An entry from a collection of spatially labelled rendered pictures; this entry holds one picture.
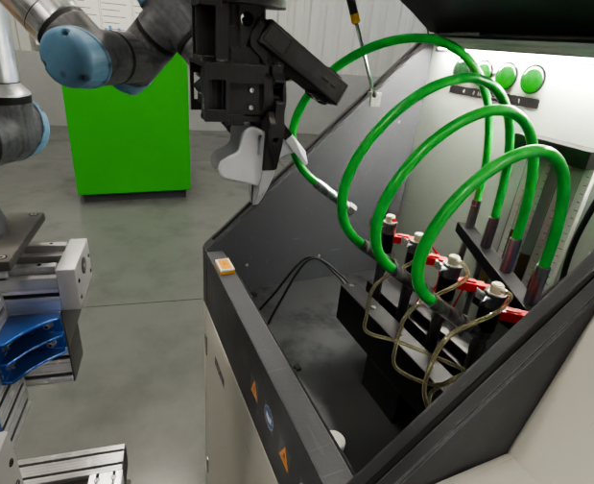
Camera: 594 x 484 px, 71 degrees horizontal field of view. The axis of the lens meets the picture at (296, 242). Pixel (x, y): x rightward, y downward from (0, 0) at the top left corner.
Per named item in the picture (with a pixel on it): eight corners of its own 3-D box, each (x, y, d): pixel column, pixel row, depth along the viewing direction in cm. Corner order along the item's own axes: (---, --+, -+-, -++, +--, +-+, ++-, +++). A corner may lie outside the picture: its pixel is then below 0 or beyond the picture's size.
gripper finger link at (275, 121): (250, 162, 46) (253, 79, 43) (266, 161, 47) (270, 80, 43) (265, 175, 43) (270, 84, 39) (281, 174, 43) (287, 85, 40)
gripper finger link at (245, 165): (214, 205, 47) (214, 122, 43) (264, 202, 49) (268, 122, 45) (221, 216, 44) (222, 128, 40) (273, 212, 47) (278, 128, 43)
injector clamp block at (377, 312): (331, 344, 89) (341, 282, 83) (370, 335, 93) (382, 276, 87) (439, 487, 62) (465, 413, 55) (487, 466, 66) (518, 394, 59)
